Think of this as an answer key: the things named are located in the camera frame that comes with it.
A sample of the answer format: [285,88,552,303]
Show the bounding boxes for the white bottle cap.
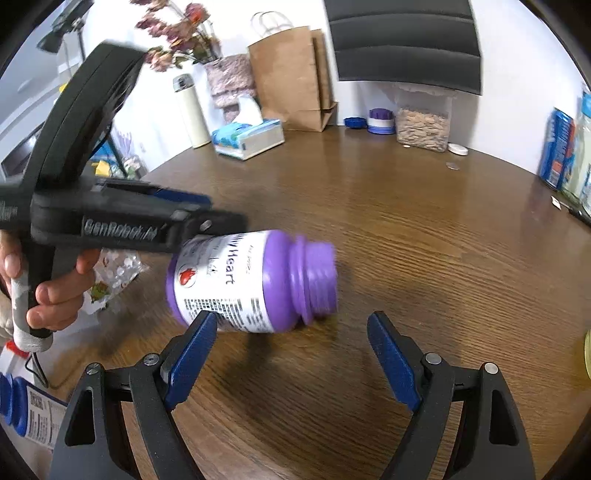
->
[448,143,469,156]

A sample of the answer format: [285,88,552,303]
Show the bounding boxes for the brown paper bag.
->
[249,11,337,133]

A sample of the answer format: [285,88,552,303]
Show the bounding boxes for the blue bottle cap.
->
[344,117,368,130]

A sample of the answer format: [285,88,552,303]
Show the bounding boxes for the blue supplement bottle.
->
[0,373,67,450]

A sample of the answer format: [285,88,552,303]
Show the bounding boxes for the person's left hand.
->
[1,231,100,331]

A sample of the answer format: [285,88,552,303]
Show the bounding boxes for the purple supplement bottle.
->
[165,230,338,333]

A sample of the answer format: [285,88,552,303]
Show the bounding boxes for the blue tissue box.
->
[211,94,284,161]

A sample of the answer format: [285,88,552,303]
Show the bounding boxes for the blue snack package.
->
[538,109,575,191]

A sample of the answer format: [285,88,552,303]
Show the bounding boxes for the glass of yellow liquid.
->
[583,329,591,379]

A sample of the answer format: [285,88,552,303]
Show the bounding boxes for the pink ceramic vase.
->
[204,54,256,123]

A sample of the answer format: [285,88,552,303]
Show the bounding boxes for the small purple white jar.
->
[367,108,396,135]

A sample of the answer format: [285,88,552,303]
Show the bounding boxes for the black light stand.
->
[37,0,94,60]

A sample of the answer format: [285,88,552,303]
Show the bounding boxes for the clear jar of oats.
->
[396,83,456,153]

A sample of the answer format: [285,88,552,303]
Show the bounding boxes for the cream thermos bottle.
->
[173,73,211,149]

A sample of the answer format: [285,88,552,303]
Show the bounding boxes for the clear tall bottle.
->
[562,89,590,204]

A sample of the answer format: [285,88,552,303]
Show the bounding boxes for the dried pink flowers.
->
[131,1,221,72]

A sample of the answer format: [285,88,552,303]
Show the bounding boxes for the black paper bag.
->
[325,0,482,95]

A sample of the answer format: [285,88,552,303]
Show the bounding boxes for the storage rack with clutter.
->
[89,125,148,180]

